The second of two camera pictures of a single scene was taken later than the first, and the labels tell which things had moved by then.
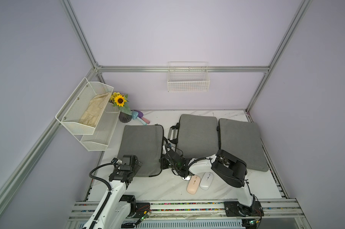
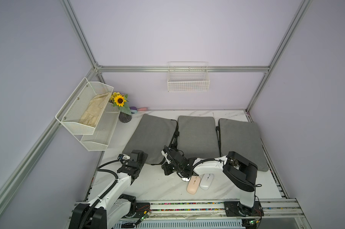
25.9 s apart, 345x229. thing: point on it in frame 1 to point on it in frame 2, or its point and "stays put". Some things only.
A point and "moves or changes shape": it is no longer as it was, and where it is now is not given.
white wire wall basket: [188, 76] stays put
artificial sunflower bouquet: [120, 100] stays put
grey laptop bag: [146, 142] moves or changes shape
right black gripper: [162, 161] stays put
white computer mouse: [206, 181] stays put
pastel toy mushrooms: [136, 114] to [134, 109]
